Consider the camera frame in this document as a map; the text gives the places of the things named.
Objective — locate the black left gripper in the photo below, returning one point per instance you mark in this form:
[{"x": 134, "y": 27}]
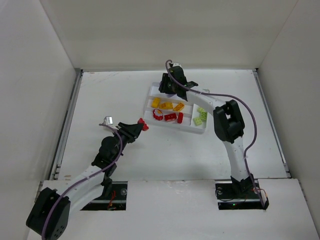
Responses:
[{"x": 127, "y": 132}]

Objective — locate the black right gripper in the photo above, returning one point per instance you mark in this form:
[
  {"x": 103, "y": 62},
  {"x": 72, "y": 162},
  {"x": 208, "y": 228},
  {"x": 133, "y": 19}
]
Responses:
[{"x": 166, "y": 86}]

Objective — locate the yellow curved lego brick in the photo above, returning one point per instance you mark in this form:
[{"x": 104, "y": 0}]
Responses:
[{"x": 166, "y": 106}]

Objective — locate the yellow butterfly lego brick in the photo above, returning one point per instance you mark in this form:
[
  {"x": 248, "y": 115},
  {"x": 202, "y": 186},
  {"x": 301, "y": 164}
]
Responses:
[{"x": 156, "y": 102}]

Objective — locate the yellow long lego brick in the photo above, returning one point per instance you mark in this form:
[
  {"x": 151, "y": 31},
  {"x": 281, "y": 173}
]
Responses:
[{"x": 179, "y": 107}]

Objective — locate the red rounded lego brick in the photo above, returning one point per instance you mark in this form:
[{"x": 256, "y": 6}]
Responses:
[{"x": 157, "y": 114}]

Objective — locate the red large lego brick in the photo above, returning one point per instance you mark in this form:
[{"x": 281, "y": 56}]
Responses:
[{"x": 170, "y": 117}]

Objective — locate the red small lego brick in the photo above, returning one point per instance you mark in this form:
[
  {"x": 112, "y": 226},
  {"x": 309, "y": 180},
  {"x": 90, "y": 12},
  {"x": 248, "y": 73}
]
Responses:
[{"x": 180, "y": 118}]

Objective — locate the light green lego brick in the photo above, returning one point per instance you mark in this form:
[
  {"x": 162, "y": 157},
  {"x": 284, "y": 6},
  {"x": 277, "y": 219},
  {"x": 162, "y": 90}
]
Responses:
[
  {"x": 200, "y": 109},
  {"x": 203, "y": 116}
]

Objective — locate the red curved lego brick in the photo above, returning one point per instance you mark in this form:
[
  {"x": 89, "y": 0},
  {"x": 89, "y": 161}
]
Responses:
[{"x": 145, "y": 126}]

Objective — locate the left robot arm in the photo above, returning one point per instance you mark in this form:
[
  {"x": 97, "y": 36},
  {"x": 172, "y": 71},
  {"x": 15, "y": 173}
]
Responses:
[{"x": 52, "y": 209}]

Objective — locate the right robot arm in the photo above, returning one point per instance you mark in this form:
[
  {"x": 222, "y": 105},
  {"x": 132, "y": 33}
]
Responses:
[{"x": 228, "y": 121}]

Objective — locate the white sorting tray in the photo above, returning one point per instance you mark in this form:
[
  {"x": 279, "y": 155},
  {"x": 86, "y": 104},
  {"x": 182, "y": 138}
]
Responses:
[{"x": 189, "y": 112}]

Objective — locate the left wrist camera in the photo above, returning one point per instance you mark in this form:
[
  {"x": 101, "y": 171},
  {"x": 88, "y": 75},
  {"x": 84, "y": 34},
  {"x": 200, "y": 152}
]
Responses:
[{"x": 108, "y": 120}]

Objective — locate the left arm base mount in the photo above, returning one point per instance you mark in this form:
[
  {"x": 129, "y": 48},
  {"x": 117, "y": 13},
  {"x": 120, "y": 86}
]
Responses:
[{"x": 113, "y": 196}]

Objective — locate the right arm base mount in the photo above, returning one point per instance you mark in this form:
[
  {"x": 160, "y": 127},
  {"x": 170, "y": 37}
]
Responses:
[{"x": 241, "y": 195}]

